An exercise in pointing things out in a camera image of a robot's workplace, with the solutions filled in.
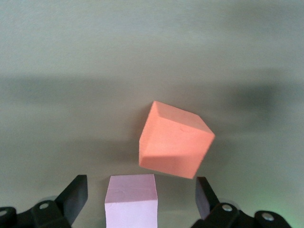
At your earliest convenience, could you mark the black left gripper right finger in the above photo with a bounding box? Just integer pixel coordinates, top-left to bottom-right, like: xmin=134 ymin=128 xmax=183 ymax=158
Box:
xmin=191 ymin=177 xmax=293 ymax=228

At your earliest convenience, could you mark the orange foam block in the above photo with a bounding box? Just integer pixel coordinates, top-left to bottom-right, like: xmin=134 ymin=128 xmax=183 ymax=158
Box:
xmin=138 ymin=100 xmax=216 ymax=179

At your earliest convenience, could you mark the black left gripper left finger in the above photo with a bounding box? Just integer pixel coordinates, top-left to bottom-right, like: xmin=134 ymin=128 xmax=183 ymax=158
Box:
xmin=0 ymin=175 xmax=88 ymax=228

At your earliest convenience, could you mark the pink foam block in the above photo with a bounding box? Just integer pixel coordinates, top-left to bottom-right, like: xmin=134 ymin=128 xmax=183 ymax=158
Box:
xmin=104 ymin=174 xmax=159 ymax=228

